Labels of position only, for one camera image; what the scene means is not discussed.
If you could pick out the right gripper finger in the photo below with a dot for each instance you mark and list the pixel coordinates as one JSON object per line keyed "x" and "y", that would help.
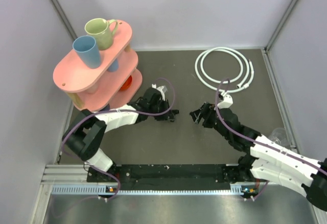
{"x": 197, "y": 119}
{"x": 196, "y": 113}

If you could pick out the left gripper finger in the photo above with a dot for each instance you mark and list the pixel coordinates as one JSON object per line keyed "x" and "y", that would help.
{"x": 174, "y": 112}
{"x": 170, "y": 119}

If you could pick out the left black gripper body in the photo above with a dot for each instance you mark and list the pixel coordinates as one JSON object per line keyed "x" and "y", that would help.
{"x": 161, "y": 106}

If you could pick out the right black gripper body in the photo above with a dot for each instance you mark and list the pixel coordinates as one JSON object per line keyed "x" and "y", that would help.
{"x": 210, "y": 120}

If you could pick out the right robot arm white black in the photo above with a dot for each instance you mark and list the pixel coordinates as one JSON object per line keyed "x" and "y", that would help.
{"x": 271, "y": 161}

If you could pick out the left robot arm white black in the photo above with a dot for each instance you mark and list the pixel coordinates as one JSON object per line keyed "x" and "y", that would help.
{"x": 85, "y": 135}

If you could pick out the orange bowl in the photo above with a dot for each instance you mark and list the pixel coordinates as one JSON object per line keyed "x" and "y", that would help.
{"x": 127, "y": 83}

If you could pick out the small blue cup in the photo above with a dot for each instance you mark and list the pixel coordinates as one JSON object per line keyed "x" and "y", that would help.
{"x": 114, "y": 66}

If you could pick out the pink three-tier shelf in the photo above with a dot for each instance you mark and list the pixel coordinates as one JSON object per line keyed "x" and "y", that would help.
{"x": 96, "y": 89}

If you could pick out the clear plastic cup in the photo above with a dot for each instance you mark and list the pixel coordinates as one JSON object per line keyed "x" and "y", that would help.
{"x": 279, "y": 136}

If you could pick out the green ceramic mug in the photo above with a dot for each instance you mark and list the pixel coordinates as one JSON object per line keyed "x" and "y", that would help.
{"x": 103, "y": 31}

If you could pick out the blue plastic cup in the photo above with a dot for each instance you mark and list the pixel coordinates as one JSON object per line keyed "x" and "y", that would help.
{"x": 87, "y": 49}

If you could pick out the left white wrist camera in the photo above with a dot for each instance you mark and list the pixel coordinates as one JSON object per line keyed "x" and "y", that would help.
{"x": 162, "y": 89}

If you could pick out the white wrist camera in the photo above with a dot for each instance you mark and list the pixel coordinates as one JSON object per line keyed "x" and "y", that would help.
{"x": 226, "y": 101}
{"x": 162, "y": 89}

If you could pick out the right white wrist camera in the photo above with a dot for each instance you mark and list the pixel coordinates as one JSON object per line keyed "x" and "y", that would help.
{"x": 226, "y": 101}

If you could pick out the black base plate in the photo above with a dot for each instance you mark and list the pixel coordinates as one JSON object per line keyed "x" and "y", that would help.
{"x": 220, "y": 172}

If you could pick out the slotted cable duct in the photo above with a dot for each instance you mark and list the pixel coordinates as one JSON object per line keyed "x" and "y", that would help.
{"x": 109, "y": 190}

